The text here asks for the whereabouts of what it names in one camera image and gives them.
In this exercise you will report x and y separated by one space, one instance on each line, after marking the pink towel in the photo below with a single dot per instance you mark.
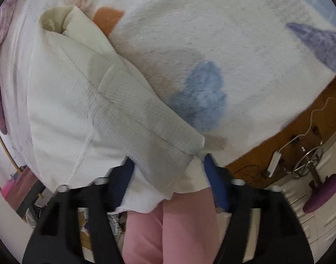
8 189

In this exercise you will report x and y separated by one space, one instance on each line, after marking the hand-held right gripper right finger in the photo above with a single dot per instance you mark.
214 181

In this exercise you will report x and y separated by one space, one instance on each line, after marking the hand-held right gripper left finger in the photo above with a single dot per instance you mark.
122 181

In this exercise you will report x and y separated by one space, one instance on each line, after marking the person's pink pants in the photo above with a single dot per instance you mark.
170 231

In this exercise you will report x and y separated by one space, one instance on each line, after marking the white snap-button jacket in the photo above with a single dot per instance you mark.
74 101

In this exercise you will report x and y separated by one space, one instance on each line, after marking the printed bed sheet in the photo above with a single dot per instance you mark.
212 33

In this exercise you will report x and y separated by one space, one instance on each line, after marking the purple stool with metal base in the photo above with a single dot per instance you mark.
324 195

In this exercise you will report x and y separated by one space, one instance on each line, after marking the wooden wall rail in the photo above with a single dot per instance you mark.
5 150

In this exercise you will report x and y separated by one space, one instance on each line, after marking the white power adapter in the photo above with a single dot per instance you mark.
273 163

